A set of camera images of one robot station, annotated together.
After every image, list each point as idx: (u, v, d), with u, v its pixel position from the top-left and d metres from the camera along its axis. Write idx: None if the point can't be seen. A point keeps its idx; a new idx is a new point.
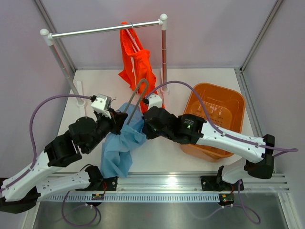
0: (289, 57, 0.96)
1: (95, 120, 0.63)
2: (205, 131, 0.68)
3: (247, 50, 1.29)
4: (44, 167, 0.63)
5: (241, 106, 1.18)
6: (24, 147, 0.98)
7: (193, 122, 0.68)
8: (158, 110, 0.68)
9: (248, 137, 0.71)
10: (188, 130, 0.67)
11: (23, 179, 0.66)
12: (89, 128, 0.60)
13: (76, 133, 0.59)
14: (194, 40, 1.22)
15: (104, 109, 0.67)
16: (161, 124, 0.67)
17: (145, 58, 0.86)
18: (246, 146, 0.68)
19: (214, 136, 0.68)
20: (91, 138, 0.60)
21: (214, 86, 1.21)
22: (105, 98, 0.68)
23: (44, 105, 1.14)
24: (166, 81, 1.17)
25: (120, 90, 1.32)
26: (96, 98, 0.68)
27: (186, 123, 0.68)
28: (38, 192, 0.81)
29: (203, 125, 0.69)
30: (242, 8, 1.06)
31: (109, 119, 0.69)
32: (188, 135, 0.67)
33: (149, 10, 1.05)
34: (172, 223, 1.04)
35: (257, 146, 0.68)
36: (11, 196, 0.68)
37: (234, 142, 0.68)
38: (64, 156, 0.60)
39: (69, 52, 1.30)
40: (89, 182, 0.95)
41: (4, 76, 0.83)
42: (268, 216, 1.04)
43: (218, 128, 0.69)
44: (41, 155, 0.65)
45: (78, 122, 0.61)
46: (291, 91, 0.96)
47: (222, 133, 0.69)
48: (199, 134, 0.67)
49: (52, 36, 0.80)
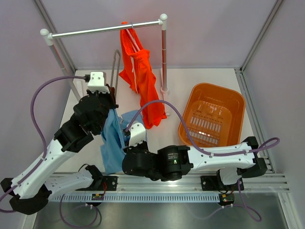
0: (289, 58, 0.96)
1: (96, 97, 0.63)
2: (192, 155, 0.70)
3: (247, 50, 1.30)
4: (59, 153, 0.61)
5: (241, 106, 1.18)
6: (23, 147, 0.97)
7: (177, 155, 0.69)
8: (136, 159, 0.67)
9: (233, 146, 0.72)
10: (175, 165, 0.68)
11: (37, 171, 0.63)
12: (93, 105, 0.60)
13: (83, 113, 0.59)
14: (194, 40, 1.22)
15: (104, 85, 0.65)
16: (145, 170, 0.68)
17: (145, 58, 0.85)
18: (236, 158, 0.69)
19: (204, 161, 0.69)
20: (97, 113, 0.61)
21: (214, 86, 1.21)
22: (102, 73, 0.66)
23: (43, 105, 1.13)
24: (166, 81, 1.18)
25: (120, 90, 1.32)
26: (91, 76, 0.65)
27: (170, 159, 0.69)
28: (49, 190, 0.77)
29: (188, 152, 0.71)
30: (241, 9, 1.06)
31: (107, 95, 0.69)
32: (177, 171, 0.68)
33: (149, 10, 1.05)
34: (172, 223, 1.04)
35: (246, 154, 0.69)
36: (25, 191, 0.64)
37: (223, 158, 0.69)
38: (77, 138, 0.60)
39: (69, 52, 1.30)
40: (93, 179, 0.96)
41: (3, 76, 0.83)
42: (268, 216, 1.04)
43: (204, 150, 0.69)
44: (52, 143, 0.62)
45: (82, 101, 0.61)
46: (291, 91, 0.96)
47: (210, 154, 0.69)
48: (189, 167, 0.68)
49: (52, 36, 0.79)
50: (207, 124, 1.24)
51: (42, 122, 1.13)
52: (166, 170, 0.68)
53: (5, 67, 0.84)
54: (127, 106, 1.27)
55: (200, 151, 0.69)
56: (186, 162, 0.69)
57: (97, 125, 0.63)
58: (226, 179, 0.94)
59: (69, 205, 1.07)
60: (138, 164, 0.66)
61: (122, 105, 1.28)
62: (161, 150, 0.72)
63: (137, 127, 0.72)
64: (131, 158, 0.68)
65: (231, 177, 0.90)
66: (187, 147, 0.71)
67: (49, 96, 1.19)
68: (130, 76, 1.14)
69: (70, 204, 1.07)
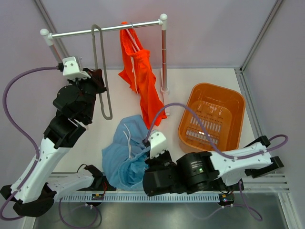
0: (289, 57, 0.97)
1: (74, 86, 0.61)
2: (216, 161, 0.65)
3: (247, 50, 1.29)
4: (53, 151, 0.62)
5: (241, 106, 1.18)
6: (23, 147, 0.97)
7: (201, 163, 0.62)
8: (153, 178, 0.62)
9: (250, 147, 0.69)
10: (199, 174, 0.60)
11: (35, 171, 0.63)
12: (74, 95, 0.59)
13: (64, 106, 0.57)
14: (194, 40, 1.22)
15: (80, 70, 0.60)
16: (167, 187, 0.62)
17: (145, 58, 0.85)
18: (256, 159, 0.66)
19: (228, 166, 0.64)
20: (80, 103, 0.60)
21: (214, 86, 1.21)
22: (74, 58, 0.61)
23: (43, 105, 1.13)
24: (166, 80, 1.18)
25: (120, 90, 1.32)
26: (64, 64, 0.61)
27: (194, 168, 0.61)
28: (54, 191, 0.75)
29: (210, 159, 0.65)
30: (241, 8, 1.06)
31: (89, 80, 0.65)
32: (202, 181, 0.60)
33: (149, 10, 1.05)
34: (172, 223, 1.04)
35: (264, 153, 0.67)
36: (27, 194, 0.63)
37: (245, 160, 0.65)
38: (69, 131, 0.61)
39: (69, 52, 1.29)
40: (94, 177, 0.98)
41: (3, 76, 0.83)
42: (268, 216, 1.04)
43: (226, 155, 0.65)
44: (43, 142, 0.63)
45: (60, 95, 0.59)
46: (291, 91, 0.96)
47: (233, 158, 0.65)
48: (214, 175, 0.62)
49: (52, 36, 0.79)
50: (207, 124, 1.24)
51: (42, 122, 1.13)
52: (191, 182, 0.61)
53: (5, 67, 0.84)
54: (127, 106, 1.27)
55: (223, 156, 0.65)
56: (211, 170, 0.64)
57: (84, 114, 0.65)
58: (228, 180, 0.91)
59: (70, 205, 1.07)
60: (157, 184, 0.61)
61: (122, 105, 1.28)
62: (182, 159, 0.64)
63: (157, 135, 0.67)
64: (152, 178, 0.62)
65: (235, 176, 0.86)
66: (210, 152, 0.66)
67: (49, 96, 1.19)
68: (130, 76, 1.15)
69: (70, 204, 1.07)
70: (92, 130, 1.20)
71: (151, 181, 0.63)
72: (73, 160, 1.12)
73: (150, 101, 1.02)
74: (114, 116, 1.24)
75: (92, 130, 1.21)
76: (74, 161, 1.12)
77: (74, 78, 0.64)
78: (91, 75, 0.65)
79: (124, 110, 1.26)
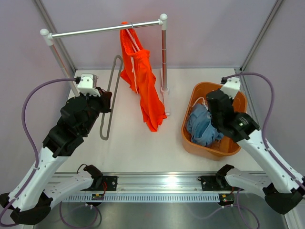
0: (291, 56, 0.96)
1: (82, 98, 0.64)
2: (254, 135, 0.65)
3: (248, 50, 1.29)
4: (51, 160, 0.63)
5: (243, 104, 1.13)
6: (23, 148, 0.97)
7: (247, 121, 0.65)
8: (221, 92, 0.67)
9: (288, 166, 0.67)
10: (239, 128, 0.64)
11: (32, 181, 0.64)
12: (81, 105, 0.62)
13: (72, 113, 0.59)
14: (194, 40, 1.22)
15: (93, 88, 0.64)
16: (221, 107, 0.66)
17: (145, 58, 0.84)
18: (281, 172, 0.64)
19: (257, 146, 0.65)
20: (85, 114, 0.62)
21: (214, 84, 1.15)
22: (91, 76, 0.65)
23: (43, 105, 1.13)
24: (166, 80, 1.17)
25: (120, 90, 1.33)
26: (81, 78, 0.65)
27: (239, 121, 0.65)
28: (50, 198, 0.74)
29: (254, 131, 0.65)
30: (241, 8, 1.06)
31: (98, 98, 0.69)
32: (234, 134, 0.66)
33: (149, 10, 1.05)
34: (172, 223, 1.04)
35: (292, 179, 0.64)
36: (25, 202, 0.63)
37: (274, 161, 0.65)
38: (67, 141, 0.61)
39: (69, 52, 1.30)
40: (93, 179, 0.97)
41: (3, 76, 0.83)
42: (268, 217, 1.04)
43: (266, 140, 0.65)
44: (42, 150, 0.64)
45: (68, 104, 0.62)
46: (293, 91, 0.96)
47: (268, 148, 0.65)
48: (240, 137, 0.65)
49: (52, 36, 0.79)
50: None
51: (43, 122, 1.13)
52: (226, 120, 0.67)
53: (4, 67, 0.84)
54: (127, 106, 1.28)
55: (265, 144, 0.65)
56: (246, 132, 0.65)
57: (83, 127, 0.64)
58: (231, 178, 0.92)
59: (69, 206, 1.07)
60: (217, 98, 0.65)
61: (123, 105, 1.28)
62: (233, 110, 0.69)
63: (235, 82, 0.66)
64: (221, 93, 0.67)
65: (242, 183, 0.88)
66: (259, 127, 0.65)
67: (49, 96, 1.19)
68: (129, 76, 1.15)
69: (70, 204, 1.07)
70: (91, 131, 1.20)
71: (221, 94, 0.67)
72: (73, 160, 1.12)
73: (150, 101, 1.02)
74: (114, 116, 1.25)
75: (91, 130, 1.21)
76: (74, 161, 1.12)
77: (86, 93, 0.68)
78: (101, 94, 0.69)
79: (124, 110, 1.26)
